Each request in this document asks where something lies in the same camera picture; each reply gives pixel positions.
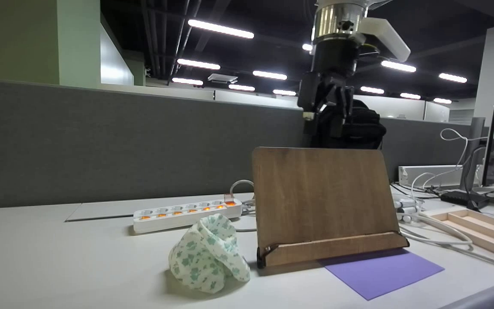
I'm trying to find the light wooden tray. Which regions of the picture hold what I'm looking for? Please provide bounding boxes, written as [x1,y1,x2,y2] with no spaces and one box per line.
[429,207,494,266]

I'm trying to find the purple paper sheet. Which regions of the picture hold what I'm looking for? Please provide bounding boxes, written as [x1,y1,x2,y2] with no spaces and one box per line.
[321,249,446,302]

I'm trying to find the white power strip orange switches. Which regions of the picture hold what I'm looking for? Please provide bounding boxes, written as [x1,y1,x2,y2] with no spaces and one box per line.
[130,195,243,235]

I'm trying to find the black fabric bundle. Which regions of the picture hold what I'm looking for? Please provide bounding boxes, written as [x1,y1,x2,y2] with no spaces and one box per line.
[343,99,388,151]

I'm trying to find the grey monitor stand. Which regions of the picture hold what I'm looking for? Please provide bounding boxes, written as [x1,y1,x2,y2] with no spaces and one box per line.
[439,116,492,211]

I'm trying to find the grey partition wall panel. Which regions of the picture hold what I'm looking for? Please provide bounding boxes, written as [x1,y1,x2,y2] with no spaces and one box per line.
[0,75,489,211]

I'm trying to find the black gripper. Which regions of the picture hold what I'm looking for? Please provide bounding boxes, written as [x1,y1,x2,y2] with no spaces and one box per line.
[297,70,353,149]

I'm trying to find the white looped cable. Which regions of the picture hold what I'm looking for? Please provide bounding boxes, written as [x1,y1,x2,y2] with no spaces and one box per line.
[437,127,473,168]

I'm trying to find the thin white cable bundle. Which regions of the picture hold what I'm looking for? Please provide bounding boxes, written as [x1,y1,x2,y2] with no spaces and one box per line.
[228,178,257,202]

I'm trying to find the black power strip cord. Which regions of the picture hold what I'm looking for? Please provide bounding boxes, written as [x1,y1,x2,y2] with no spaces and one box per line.
[63,213,135,223]

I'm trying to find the brown wooden board stand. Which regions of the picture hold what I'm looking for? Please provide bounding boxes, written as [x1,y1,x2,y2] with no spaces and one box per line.
[250,144,412,276]

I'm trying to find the white rectangular box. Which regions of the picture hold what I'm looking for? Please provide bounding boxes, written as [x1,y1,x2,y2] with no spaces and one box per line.
[398,163,466,190]

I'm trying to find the white plug adapter cluster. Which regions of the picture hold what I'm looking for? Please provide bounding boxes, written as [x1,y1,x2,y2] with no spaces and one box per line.
[391,194,425,225]

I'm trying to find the long white cable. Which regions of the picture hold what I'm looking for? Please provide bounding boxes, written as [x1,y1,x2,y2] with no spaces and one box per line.
[391,185,477,254]

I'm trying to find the white cloth with green print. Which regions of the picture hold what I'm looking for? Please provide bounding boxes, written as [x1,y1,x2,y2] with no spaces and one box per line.
[166,211,252,297]

